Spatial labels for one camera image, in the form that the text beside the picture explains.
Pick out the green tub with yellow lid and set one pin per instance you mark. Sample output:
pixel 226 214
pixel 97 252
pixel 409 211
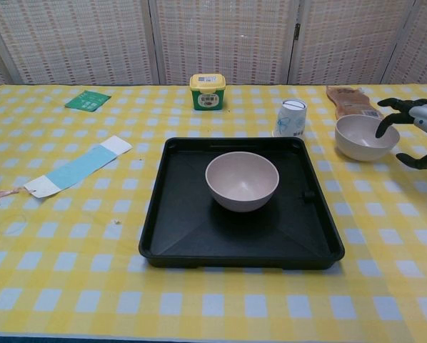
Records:
pixel 208 96

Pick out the black square plastic tray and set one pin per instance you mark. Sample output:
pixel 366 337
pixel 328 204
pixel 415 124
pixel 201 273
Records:
pixel 185 232

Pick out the brown snack package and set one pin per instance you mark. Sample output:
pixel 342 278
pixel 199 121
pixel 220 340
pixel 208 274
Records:
pixel 345 98

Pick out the beige plastic bowl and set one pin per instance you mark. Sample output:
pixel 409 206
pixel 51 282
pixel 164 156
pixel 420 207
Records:
pixel 356 143
pixel 242 186

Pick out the white woven folding screen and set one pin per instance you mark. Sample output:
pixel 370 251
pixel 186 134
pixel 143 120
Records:
pixel 220 39

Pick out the green flat packet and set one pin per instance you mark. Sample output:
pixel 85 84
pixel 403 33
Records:
pixel 88 100

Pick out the yellow checkered tablecloth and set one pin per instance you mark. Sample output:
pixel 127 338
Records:
pixel 92 286

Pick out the white blue paper cup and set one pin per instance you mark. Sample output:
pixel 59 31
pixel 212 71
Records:
pixel 290 119

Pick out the blue and white paper bookmark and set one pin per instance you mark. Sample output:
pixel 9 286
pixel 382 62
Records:
pixel 78 168

